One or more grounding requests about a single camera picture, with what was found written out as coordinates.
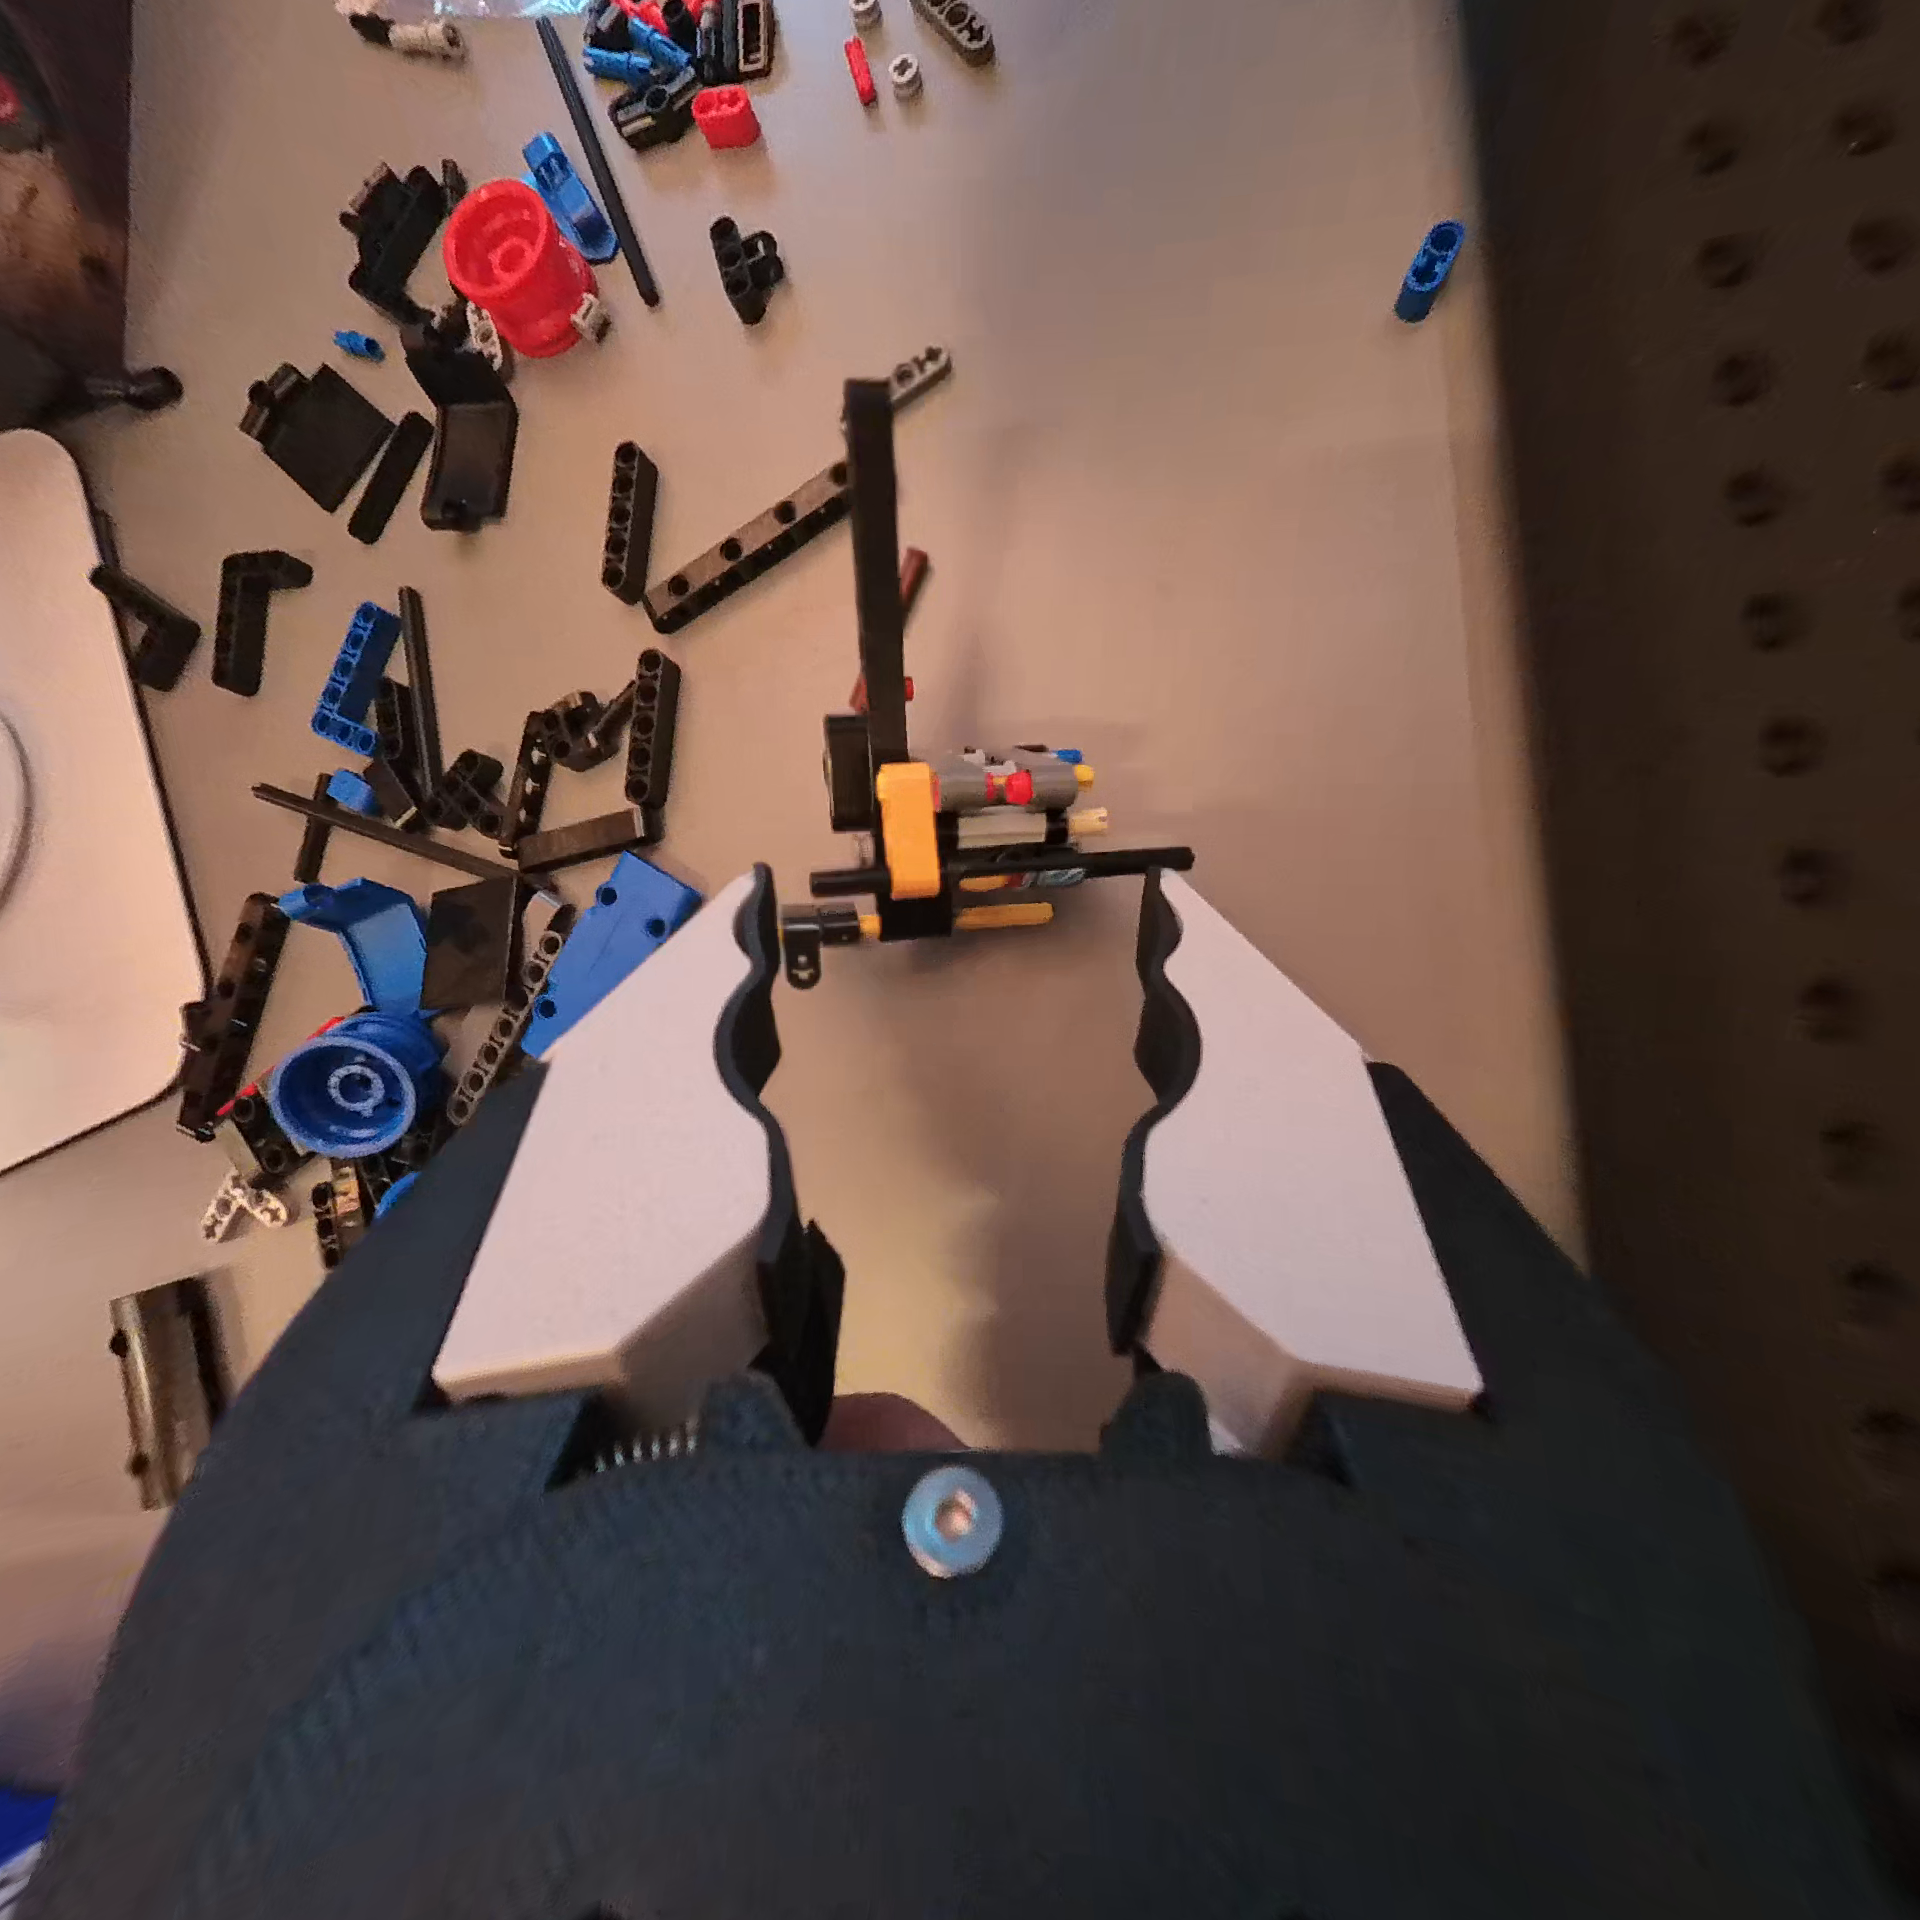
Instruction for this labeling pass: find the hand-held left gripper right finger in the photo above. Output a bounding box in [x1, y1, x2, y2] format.
[1101, 867, 1488, 1454]

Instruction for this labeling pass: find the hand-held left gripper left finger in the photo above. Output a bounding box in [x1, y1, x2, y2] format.
[432, 862, 847, 1449]

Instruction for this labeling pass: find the toy brick assembly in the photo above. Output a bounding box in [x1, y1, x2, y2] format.
[780, 375, 1198, 993]

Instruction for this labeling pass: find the grey desk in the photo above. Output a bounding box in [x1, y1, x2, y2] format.
[0, 0, 1593, 1788]

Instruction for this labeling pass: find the blue flat toy panel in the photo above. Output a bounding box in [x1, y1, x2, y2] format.
[516, 850, 705, 1058]

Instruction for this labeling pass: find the blue toy wheel hub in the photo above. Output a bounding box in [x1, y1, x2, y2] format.
[267, 1013, 444, 1162]

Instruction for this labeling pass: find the blue curved toy panel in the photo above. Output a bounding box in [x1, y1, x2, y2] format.
[277, 877, 436, 1021]

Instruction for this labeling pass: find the heap of black blue beams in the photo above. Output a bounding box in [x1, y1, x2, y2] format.
[171, 585, 705, 1277]

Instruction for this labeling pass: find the black curved toy panel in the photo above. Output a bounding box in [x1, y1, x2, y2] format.
[108, 1276, 233, 1509]

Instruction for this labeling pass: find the white book stand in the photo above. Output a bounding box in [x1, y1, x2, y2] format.
[0, 428, 212, 1179]

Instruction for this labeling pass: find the black short toy beam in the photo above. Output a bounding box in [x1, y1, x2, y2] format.
[598, 438, 663, 606]

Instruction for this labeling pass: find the brown toy axle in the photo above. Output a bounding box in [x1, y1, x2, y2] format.
[847, 546, 932, 714]

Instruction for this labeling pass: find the black angled toy beam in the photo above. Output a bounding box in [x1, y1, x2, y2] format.
[88, 562, 203, 694]
[211, 551, 318, 699]

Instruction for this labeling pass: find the black thin toy beam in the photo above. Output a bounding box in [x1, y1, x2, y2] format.
[348, 410, 436, 543]

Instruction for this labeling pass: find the black hinged toy panel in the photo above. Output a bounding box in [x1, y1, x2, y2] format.
[239, 363, 399, 511]
[401, 316, 519, 530]

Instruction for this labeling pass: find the red toy wheel hub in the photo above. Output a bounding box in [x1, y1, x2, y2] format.
[441, 180, 600, 362]

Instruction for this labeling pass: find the black toy connector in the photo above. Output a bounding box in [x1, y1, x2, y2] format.
[708, 218, 783, 325]

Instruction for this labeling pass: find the blue toy connector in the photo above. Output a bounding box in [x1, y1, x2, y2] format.
[1392, 220, 1469, 325]

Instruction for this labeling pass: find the blue tapered toy piece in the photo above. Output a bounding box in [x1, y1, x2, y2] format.
[521, 133, 620, 265]

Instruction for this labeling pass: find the long black toy axle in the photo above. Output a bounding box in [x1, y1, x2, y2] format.
[535, 15, 663, 308]

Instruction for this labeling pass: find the pile of small toy pieces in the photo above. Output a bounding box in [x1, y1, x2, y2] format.
[576, 0, 998, 153]

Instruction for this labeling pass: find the black building toy box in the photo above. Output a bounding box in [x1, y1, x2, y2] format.
[0, 0, 137, 430]

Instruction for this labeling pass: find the clear plastic bag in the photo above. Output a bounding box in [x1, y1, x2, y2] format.
[335, 0, 588, 62]

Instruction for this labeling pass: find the black toy bracket frame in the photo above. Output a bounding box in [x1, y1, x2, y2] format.
[342, 157, 465, 325]

